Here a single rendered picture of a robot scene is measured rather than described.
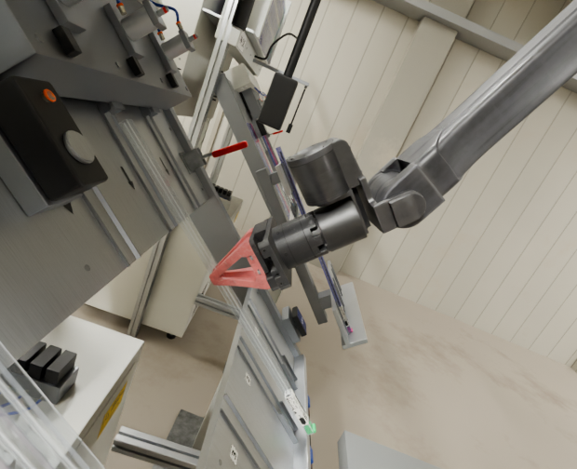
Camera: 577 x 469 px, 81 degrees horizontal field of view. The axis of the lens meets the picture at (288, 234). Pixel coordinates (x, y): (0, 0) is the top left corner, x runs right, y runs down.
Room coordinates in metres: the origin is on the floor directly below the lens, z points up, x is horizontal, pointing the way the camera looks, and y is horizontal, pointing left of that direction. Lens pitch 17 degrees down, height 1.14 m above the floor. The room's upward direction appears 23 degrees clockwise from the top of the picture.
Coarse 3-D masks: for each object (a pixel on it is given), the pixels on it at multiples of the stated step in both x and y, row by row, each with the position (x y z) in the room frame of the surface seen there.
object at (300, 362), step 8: (296, 360) 0.60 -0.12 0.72; (304, 360) 0.60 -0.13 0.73; (296, 368) 0.57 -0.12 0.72; (304, 368) 0.57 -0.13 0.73; (296, 376) 0.55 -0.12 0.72; (304, 376) 0.55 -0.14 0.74; (296, 384) 0.53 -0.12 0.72; (304, 384) 0.52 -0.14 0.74; (296, 392) 0.51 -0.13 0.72; (304, 392) 0.51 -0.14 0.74; (304, 400) 0.49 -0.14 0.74; (304, 408) 0.47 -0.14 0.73; (296, 424) 0.44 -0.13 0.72; (296, 432) 0.43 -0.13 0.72; (304, 432) 0.42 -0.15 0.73; (304, 440) 0.41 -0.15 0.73; (296, 448) 0.40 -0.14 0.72; (304, 448) 0.40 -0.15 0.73; (296, 456) 0.39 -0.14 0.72; (304, 456) 0.38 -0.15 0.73; (296, 464) 0.37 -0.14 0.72; (304, 464) 0.37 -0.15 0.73
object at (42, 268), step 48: (96, 144) 0.33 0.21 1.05; (0, 192) 0.20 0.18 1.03; (96, 192) 0.29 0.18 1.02; (144, 192) 0.37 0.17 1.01; (192, 192) 0.51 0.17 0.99; (0, 240) 0.18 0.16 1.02; (48, 240) 0.21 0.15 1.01; (96, 240) 0.25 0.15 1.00; (144, 240) 0.32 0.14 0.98; (0, 288) 0.16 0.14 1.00; (48, 288) 0.19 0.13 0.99; (96, 288) 0.22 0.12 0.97; (0, 336) 0.14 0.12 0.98
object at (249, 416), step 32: (256, 288) 0.59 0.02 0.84; (256, 320) 0.51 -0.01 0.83; (256, 352) 0.45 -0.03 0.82; (288, 352) 0.59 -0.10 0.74; (224, 384) 0.32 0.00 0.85; (256, 384) 0.39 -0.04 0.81; (224, 416) 0.29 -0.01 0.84; (256, 416) 0.35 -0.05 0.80; (288, 416) 0.43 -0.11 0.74; (224, 448) 0.26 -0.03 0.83; (256, 448) 0.31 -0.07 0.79; (288, 448) 0.39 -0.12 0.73
